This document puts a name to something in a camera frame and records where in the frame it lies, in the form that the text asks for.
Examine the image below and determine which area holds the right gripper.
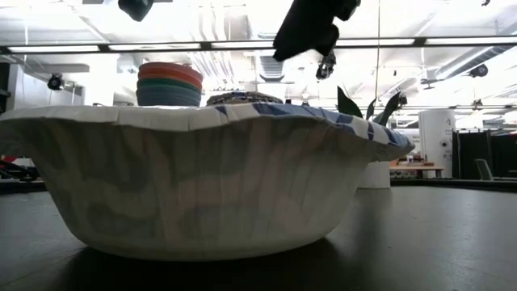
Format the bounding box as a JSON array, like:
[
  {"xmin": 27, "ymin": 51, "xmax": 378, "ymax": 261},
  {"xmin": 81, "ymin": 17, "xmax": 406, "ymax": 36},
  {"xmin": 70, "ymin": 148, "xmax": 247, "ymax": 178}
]
[{"xmin": 272, "ymin": 0, "xmax": 363, "ymax": 63}]

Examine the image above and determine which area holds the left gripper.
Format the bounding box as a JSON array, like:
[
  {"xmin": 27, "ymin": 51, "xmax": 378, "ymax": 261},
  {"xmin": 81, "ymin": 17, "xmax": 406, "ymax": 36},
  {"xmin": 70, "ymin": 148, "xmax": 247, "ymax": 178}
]
[{"xmin": 117, "ymin": 0, "xmax": 155, "ymax": 23}]

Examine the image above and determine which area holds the pink plastic bowl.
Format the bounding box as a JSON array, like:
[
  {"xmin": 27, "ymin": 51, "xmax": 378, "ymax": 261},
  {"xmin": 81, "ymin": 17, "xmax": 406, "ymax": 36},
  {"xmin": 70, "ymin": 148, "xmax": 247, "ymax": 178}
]
[{"xmin": 138, "ymin": 61, "xmax": 204, "ymax": 80}]

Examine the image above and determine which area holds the red plastic bowl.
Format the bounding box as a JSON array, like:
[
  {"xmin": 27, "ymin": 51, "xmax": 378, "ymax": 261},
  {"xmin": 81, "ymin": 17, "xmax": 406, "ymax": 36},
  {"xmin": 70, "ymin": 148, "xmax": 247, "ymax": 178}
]
[{"xmin": 137, "ymin": 70, "xmax": 204, "ymax": 91}]

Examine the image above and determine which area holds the green bowl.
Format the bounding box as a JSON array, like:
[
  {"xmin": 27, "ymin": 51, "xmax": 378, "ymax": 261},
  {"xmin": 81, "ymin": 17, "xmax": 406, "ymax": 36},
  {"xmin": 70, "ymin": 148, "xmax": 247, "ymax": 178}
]
[{"xmin": 136, "ymin": 78, "xmax": 204, "ymax": 97}]

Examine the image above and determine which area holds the blue ribbed bowl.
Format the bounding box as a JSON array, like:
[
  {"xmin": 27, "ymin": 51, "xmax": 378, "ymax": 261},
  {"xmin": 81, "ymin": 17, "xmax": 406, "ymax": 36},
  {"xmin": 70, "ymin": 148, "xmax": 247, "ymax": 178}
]
[{"xmin": 135, "ymin": 86, "xmax": 203, "ymax": 108}]

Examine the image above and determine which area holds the black ceiling spotlight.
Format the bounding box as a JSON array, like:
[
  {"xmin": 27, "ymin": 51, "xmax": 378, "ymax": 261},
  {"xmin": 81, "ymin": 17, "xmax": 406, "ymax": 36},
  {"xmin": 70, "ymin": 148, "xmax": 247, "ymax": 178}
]
[
  {"xmin": 315, "ymin": 50, "xmax": 338, "ymax": 81},
  {"xmin": 47, "ymin": 72, "xmax": 65, "ymax": 91},
  {"xmin": 469, "ymin": 63, "xmax": 490, "ymax": 78}
]

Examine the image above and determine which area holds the ceiling air vent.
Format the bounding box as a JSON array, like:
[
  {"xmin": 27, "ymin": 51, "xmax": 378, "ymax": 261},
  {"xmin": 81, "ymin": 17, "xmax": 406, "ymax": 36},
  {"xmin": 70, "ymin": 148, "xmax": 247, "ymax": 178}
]
[{"xmin": 258, "ymin": 54, "xmax": 287, "ymax": 82}]

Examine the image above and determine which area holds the long ceiling light bar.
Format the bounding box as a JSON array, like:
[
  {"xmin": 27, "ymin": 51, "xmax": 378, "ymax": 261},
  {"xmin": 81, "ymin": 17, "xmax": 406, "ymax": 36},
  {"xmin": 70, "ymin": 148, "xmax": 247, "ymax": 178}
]
[{"xmin": 0, "ymin": 35, "xmax": 517, "ymax": 54}]

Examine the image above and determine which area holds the green leafy plant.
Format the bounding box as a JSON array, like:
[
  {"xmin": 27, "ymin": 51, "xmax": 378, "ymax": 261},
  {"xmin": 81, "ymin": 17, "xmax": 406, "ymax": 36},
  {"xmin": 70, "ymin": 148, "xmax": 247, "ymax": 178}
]
[{"xmin": 336, "ymin": 85, "xmax": 406, "ymax": 127}]

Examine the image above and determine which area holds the white cylindrical appliance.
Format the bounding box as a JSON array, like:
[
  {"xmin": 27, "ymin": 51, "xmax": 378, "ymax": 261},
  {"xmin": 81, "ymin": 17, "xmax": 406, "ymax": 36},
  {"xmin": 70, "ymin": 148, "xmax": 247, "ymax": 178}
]
[{"xmin": 418, "ymin": 108, "xmax": 457, "ymax": 179}]

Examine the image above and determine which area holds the wooden background table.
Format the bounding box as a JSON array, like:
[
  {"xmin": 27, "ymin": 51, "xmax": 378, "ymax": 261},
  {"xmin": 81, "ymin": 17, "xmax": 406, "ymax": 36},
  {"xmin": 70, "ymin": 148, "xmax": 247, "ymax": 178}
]
[{"xmin": 389, "ymin": 160, "xmax": 445, "ymax": 179}]

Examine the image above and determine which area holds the large blue-patterned paper bowl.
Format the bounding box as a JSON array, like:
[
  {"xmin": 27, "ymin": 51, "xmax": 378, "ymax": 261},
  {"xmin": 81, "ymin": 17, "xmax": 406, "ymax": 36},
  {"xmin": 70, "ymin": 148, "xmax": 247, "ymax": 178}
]
[{"xmin": 0, "ymin": 101, "xmax": 416, "ymax": 262}]

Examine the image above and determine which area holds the black room partition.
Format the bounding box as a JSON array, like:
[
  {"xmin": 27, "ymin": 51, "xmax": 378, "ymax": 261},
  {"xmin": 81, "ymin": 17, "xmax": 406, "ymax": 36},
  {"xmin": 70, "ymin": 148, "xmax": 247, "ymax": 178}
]
[{"xmin": 452, "ymin": 128, "xmax": 517, "ymax": 182}]

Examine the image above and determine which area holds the grey chair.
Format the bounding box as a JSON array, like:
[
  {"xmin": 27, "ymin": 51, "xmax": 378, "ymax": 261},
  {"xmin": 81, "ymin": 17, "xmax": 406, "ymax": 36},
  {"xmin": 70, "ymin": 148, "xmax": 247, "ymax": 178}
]
[{"xmin": 473, "ymin": 158, "xmax": 497, "ymax": 182}]

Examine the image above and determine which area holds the thin hanging cable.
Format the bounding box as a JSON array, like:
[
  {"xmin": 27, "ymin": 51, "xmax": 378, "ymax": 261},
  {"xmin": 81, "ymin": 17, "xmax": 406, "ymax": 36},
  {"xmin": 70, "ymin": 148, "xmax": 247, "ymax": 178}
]
[{"xmin": 375, "ymin": 0, "xmax": 382, "ymax": 103}]

